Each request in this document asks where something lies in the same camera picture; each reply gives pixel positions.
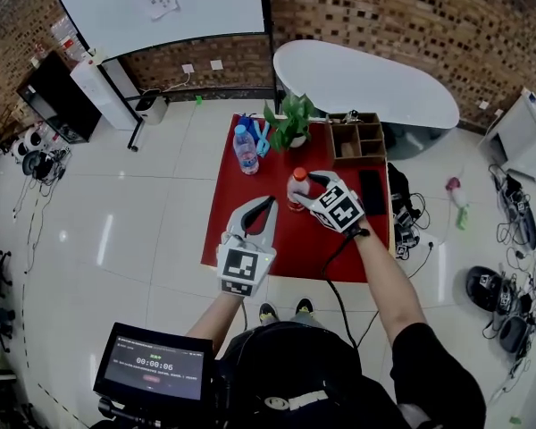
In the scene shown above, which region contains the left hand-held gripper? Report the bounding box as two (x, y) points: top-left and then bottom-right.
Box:
(215, 195), (280, 299)

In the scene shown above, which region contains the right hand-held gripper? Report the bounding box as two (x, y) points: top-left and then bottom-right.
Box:
(292, 171), (367, 235)

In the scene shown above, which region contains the red label plastic bottle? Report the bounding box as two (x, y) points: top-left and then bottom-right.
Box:
(286, 166), (312, 215)

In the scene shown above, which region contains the person's left forearm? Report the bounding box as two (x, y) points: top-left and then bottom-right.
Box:
(185, 290), (247, 344)

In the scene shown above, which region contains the person's right forearm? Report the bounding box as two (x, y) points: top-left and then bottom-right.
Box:
(352, 221), (428, 344)

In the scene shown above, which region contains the blue label water bottle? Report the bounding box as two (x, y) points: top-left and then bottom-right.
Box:
(232, 124), (260, 176)

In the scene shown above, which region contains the whiteboard on black stand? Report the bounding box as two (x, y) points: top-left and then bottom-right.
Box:
(46, 0), (279, 152)

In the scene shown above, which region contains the red table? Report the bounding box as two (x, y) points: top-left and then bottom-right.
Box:
(200, 114), (391, 284)

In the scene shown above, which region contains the black phone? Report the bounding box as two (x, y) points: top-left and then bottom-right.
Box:
(358, 170), (388, 217)

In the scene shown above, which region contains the brown wooden organizer box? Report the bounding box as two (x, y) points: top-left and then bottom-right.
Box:
(325, 112), (388, 168)

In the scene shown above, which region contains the green potted plant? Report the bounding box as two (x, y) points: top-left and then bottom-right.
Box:
(263, 90), (316, 153)

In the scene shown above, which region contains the black bag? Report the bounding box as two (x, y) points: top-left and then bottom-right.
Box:
(387, 162), (423, 241)

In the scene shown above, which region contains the person's left shoe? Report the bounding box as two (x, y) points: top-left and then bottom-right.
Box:
(258, 301), (280, 324)

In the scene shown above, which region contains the white bathtub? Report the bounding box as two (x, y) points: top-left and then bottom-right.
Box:
(272, 39), (461, 161)

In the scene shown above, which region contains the pink and white toy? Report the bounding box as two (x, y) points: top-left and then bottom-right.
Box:
(445, 176), (470, 208)

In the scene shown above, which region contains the white trash bin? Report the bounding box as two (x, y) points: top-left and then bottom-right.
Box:
(135, 89), (169, 126)

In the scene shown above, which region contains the person's black shirt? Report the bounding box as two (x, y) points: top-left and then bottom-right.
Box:
(88, 321), (488, 429)

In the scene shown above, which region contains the black monitor screen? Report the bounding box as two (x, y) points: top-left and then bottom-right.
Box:
(92, 322), (215, 413)

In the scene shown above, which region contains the black helmet with markers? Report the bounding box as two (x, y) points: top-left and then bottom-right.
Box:
(465, 265), (515, 314)

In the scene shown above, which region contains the white water dispenser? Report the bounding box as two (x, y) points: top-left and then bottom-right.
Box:
(69, 58), (140, 131)

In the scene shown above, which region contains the white cabinet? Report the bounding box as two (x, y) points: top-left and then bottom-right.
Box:
(477, 87), (536, 183)

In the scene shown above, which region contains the black glass cabinet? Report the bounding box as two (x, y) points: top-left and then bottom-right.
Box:
(16, 51), (103, 145)

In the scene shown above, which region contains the dark round speaker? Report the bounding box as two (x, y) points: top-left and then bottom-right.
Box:
(498, 315), (530, 354)

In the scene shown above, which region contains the clear water jug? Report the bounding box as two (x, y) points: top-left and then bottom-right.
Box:
(48, 13), (89, 66)

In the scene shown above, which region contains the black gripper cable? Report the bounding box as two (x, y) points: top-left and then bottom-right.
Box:
(321, 234), (363, 349)

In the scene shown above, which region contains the grey floor device with cables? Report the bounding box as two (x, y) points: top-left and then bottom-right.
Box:
(495, 174), (536, 251)

